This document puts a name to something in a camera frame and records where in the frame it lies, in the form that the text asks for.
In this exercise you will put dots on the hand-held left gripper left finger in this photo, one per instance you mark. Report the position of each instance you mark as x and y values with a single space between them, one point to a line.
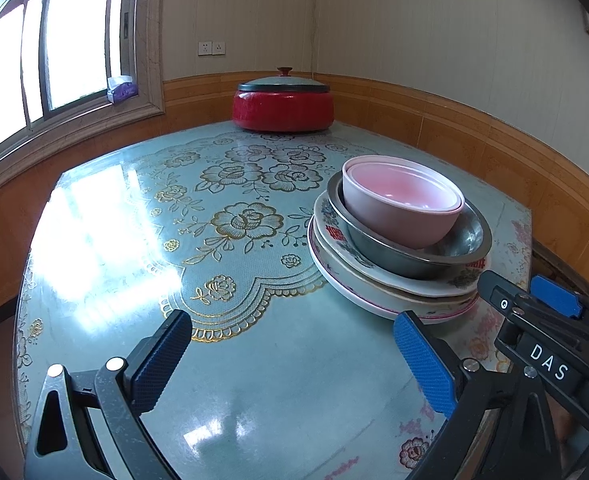
162 355

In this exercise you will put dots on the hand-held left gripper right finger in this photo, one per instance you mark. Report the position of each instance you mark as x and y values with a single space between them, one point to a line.
424 360

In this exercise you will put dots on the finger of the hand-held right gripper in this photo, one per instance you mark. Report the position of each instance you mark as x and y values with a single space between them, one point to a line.
554 295
499 295

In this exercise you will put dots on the white floral plate pink rim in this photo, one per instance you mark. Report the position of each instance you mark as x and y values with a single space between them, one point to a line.
374 307

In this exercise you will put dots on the stainless steel bowl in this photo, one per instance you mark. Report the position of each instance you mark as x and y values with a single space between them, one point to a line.
399 262

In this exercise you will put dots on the large white plate red characters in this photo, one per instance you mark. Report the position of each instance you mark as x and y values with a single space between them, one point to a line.
354 285

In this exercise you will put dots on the pale pink ceramic bowl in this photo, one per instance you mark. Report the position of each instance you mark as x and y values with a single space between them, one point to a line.
399 230

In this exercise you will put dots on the small white plate red characters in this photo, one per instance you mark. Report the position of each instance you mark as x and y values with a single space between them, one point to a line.
344 250

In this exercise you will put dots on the red plastic bowl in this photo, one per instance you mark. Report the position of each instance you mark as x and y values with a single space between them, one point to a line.
404 190

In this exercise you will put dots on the purple tissue box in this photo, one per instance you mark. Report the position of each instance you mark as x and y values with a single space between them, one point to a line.
122 91

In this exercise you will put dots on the red electric pot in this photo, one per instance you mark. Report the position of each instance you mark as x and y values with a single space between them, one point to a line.
282 112

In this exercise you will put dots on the grey pot lid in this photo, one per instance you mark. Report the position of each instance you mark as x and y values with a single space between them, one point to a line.
284 82

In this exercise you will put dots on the window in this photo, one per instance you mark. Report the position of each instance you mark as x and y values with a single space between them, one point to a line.
74 35

